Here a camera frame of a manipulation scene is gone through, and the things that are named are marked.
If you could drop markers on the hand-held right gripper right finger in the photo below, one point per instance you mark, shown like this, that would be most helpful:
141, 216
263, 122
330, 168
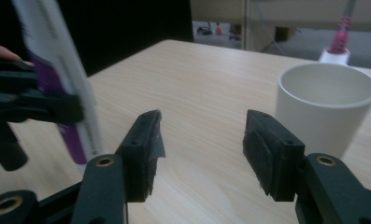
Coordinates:
279, 155

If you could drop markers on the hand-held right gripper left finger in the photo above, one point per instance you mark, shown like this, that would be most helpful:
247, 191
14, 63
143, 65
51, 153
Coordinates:
139, 155

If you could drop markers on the white and purple toothpaste tube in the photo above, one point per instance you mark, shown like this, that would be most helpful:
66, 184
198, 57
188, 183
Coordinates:
49, 46

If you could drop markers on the white cup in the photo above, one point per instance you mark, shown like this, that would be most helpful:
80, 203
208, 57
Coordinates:
317, 118

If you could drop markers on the pink toothbrush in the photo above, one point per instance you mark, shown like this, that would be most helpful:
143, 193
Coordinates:
340, 39

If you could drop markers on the black curtain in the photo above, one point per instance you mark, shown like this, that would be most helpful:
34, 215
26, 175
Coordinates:
127, 31

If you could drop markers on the beige wooden desk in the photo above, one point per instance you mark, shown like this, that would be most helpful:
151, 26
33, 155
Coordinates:
298, 15

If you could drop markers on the small items under desk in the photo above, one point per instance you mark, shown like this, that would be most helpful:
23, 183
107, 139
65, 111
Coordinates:
205, 30

